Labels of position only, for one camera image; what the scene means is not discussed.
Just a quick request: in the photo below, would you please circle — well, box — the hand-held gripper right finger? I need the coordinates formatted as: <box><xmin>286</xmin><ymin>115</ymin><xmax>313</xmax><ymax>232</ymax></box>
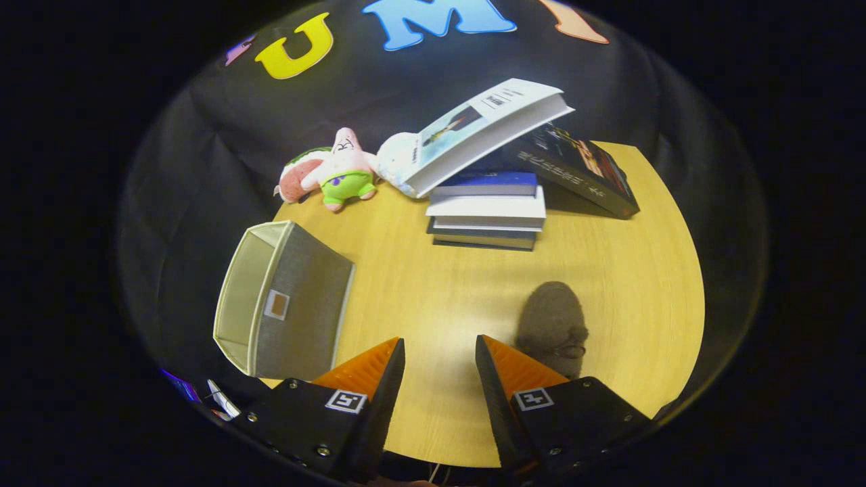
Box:
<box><xmin>475</xmin><ymin>334</ymin><xmax>658</xmax><ymax>480</ymax></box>

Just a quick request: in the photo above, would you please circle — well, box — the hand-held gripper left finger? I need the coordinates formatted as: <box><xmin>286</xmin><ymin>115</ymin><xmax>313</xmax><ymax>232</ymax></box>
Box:
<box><xmin>232</xmin><ymin>336</ymin><xmax>407</xmax><ymax>484</ymax></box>

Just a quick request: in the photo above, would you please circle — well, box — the brown fuzzy shoe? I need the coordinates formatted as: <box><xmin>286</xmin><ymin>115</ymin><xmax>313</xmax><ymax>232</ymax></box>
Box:
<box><xmin>516</xmin><ymin>281</ymin><xmax>589</xmax><ymax>381</ymax></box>

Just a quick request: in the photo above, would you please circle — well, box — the grey fabric storage box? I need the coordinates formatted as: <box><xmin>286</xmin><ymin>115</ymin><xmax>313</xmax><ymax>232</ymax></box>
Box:
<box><xmin>213</xmin><ymin>220</ymin><xmax>356</xmax><ymax>381</ymax></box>

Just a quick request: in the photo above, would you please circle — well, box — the white cylindrical device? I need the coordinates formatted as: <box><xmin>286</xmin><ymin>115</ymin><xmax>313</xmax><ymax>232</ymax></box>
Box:
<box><xmin>206</xmin><ymin>379</ymin><xmax>242</xmax><ymax>419</ymax></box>

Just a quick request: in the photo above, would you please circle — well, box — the purple lit screen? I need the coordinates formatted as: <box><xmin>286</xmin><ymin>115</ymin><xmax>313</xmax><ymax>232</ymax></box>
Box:
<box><xmin>161</xmin><ymin>369</ymin><xmax>202</xmax><ymax>404</ymax></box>

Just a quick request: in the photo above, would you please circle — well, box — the dark grey book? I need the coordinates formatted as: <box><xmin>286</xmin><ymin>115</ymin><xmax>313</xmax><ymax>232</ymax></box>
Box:
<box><xmin>426</xmin><ymin>218</ymin><xmax>541</xmax><ymax>252</ymax></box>

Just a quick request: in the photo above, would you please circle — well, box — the watermelon slice plush toy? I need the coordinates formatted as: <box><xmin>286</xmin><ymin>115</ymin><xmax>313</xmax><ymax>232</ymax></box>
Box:
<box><xmin>274</xmin><ymin>147</ymin><xmax>332</xmax><ymax>204</ymax></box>

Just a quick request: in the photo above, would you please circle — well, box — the black cover book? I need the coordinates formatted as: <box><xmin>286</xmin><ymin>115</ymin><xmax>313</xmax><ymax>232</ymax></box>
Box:
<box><xmin>501</xmin><ymin>122</ymin><xmax>641</xmax><ymax>220</ymax></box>

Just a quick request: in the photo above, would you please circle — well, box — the blue cover book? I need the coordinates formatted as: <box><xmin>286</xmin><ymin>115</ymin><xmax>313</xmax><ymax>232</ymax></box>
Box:
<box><xmin>431</xmin><ymin>170</ymin><xmax>539</xmax><ymax>198</ymax></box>

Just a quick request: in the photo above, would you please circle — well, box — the pink starfish plush toy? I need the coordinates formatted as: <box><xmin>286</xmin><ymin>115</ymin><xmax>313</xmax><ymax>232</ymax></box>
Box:
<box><xmin>301</xmin><ymin>127</ymin><xmax>380</xmax><ymax>212</ymax></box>

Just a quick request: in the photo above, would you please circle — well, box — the white and blue plush toy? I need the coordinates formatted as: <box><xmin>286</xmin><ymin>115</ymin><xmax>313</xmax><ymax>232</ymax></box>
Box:
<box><xmin>375</xmin><ymin>132</ymin><xmax>424</xmax><ymax>198</ymax></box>

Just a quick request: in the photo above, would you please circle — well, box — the white cover book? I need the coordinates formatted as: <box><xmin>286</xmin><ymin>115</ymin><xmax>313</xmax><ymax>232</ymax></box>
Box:
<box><xmin>405</xmin><ymin>78</ymin><xmax>576</xmax><ymax>199</ymax></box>

